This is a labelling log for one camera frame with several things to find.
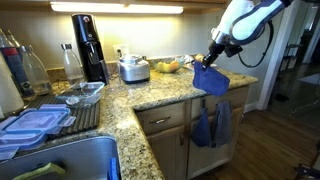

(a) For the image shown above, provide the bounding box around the black soda maker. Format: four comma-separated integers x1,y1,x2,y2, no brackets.
70,13,110,86

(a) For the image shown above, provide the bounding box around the yellow fruit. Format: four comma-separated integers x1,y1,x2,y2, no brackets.
155,61,167,73

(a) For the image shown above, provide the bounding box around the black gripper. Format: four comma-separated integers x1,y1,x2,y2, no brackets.
201,41,227,71

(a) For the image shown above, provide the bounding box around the clear flask bottle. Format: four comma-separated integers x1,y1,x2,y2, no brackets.
18,44,53,97

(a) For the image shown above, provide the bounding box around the wide wooden cabinet door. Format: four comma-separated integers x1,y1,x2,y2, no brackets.
186,106,246,180

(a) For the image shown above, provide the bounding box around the metal small drawer handle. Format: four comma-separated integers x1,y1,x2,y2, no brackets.
148,116,172,125

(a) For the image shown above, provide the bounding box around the small wooden drawer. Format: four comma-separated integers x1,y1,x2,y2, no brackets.
135,100,187,137

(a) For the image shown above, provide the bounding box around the stainless steel sink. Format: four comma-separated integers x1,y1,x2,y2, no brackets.
0,135,122,180

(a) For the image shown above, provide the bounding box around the grey hanging towel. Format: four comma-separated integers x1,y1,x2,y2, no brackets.
211,100,234,148

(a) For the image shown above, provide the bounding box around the dark bottle red label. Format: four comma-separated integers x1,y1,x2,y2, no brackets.
0,28,36,101

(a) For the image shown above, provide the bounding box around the glass baking dish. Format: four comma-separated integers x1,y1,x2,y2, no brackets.
54,81,106,108

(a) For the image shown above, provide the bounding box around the small blue lid container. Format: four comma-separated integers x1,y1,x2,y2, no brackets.
0,131,48,162

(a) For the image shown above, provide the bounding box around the under-cabinet light bar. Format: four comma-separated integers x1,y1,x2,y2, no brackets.
49,1,185,15

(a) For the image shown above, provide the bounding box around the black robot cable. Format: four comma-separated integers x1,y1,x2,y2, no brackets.
237,19,275,69

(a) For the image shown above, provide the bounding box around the white wall outlet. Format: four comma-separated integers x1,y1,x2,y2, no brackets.
112,44,130,61

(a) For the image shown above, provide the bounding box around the clear glass bottle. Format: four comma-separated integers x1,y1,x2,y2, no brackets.
60,43,85,85

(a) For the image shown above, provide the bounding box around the narrow wooden cabinet door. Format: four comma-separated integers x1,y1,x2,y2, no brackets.
145,125,187,180

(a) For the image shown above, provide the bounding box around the white door frame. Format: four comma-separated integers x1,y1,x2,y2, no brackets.
256,0,303,112

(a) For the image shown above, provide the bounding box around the small silver cooker appliance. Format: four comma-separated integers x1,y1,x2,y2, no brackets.
117,54,151,84

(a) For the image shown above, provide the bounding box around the orange fruit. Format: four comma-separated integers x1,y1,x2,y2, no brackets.
167,60,181,72

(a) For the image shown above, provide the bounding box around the green sponge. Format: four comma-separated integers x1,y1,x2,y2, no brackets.
12,161,67,180

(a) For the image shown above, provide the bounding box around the glass fruit bowl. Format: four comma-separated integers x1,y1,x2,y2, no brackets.
152,56,186,74

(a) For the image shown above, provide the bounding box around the dark dish drying mat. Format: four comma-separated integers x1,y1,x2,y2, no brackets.
24,94,102,137

